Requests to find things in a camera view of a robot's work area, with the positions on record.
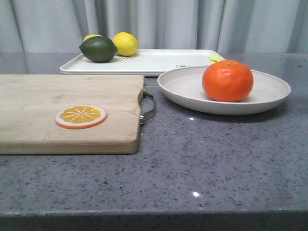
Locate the cream shallow plate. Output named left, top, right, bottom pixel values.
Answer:
left=157, top=66, right=291, bottom=116

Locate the orange mandarin fruit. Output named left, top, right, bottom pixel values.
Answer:
left=202, top=60, right=254, bottom=102

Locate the white rectangular tray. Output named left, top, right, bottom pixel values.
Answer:
left=60, top=49, right=215, bottom=77

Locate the orange slice toy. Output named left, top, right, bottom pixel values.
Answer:
left=55, top=105, right=107, bottom=129

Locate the yellow lemon front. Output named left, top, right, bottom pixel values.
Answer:
left=113, top=32, right=139, bottom=56

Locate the green lime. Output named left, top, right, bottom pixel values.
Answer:
left=79, top=36, right=117, bottom=63

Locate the yellow lemon behind lime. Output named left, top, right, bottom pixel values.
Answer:
left=83, top=34, right=101, bottom=41

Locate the wooden cutting board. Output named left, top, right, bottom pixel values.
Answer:
left=0, top=74, right=144, bottom=154

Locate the grey curtain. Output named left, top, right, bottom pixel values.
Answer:
left=0, top=0, right=308, bottom=53

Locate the metal cutting board handle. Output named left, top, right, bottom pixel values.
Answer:
left=139, top=90, right=155, bottom=126

